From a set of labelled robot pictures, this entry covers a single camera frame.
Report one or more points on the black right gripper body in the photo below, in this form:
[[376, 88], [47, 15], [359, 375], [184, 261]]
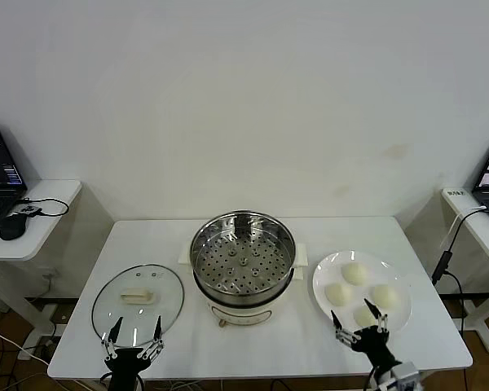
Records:
[[373, 346]]

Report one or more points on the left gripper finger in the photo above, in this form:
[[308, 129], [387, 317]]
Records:
[[155, 344], [111, 346]]

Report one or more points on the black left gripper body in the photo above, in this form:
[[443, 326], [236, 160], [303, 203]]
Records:
[[126, 366]]

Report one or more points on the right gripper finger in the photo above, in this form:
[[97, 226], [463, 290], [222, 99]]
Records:
[[344, 336], [382, 325]]

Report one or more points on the white steamed baozi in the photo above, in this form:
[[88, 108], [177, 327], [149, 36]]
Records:
[[362, 318], [338, 294], [386, 297], [355, 273]]

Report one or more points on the round glass pot lid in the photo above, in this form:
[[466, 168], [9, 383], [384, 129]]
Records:
[[138, 296]]

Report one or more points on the perforated steel steamer basket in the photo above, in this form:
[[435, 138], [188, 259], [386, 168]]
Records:
[[244, 248]]

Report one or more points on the round white plate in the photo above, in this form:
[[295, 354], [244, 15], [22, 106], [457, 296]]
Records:
[[395, 269]]

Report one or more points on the cream electric cooking pot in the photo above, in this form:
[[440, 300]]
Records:
[[240, 315]]

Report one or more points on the white side desk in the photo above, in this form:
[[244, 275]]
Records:
[[472, 232], [45, 212]]

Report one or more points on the small white desk label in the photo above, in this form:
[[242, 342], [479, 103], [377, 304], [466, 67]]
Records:
[[455, 193]]

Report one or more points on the black computer mouse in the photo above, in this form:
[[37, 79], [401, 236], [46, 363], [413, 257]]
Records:
[[12, 227]]

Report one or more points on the small black usb hub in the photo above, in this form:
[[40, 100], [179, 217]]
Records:
[[29, 210]]

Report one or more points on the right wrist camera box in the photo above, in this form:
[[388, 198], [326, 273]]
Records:
[[406, 374]]

